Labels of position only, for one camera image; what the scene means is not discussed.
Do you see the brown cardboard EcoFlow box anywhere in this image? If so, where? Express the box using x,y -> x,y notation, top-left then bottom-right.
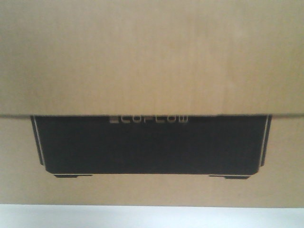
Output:
0,0 -> 304,208

